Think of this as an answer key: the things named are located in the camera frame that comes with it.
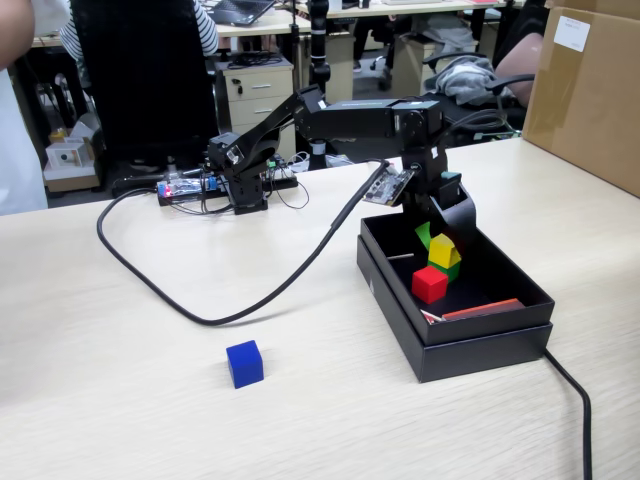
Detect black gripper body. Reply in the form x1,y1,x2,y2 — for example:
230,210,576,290
399,145,463,222

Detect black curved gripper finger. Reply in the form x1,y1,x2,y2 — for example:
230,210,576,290
438,183,477,250

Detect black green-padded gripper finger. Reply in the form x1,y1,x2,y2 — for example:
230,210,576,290
406,208,438,252

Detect yellow wooden cube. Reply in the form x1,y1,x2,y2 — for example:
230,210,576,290
427,233,463,269

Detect green wooden cube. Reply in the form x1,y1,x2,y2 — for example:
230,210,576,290
427,259,462,286

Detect red wooden cube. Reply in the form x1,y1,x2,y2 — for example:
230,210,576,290
411,264,450,306

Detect blue wooden cube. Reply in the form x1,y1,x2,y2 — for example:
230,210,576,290
225,339,265,390

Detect bare forearm of bystander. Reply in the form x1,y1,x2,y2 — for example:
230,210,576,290
0,0,50,72

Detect black cardboard box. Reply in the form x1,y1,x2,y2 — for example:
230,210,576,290
359,204,557,347

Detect black open box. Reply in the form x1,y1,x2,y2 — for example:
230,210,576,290
355,233,555,385

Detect large brown cardboard box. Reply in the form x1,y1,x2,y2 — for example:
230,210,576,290
521,0,640,199

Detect open cardboard box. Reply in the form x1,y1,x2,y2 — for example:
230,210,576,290
42,112,106,194

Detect black office armchair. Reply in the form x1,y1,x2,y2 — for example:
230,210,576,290
422,49,537,147

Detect orange matchbox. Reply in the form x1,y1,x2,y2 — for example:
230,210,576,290
441,297,526,322

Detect grey crumpled garment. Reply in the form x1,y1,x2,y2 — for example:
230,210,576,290
428,54,515,107

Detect seated person with bare knee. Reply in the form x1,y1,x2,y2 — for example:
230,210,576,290
492,0,551,109

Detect black vertical stand pole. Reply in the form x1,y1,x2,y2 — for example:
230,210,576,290
305,0,334,162

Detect long beige office desk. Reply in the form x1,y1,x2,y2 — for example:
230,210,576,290
294,0,526,21

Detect beige drawer cabinet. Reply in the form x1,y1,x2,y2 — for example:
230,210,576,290
219,52,296,164

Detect beige desk with laptop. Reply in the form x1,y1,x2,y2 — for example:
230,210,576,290
214,7,314,39

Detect black laptop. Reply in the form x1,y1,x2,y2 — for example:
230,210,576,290
212,0,277,26

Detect person in striped shirt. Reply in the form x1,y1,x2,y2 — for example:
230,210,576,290
58,0,220,89

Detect black mesh office chair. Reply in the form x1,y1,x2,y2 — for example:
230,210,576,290
69,0,221,172

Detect small white carton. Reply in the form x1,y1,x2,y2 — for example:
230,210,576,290
45,141,87,169

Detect person in white clothing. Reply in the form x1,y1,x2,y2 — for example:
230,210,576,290
0,64,50,217

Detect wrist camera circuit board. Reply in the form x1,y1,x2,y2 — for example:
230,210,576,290
361,168,417,207

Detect black sleeved camera cable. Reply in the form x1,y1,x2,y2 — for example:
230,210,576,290
96,158,397,327

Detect narrow beige desk pedestal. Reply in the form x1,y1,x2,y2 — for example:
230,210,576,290
324,33,357,101

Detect thick smooth black cable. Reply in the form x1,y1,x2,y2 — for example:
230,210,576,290
363,158,595,480

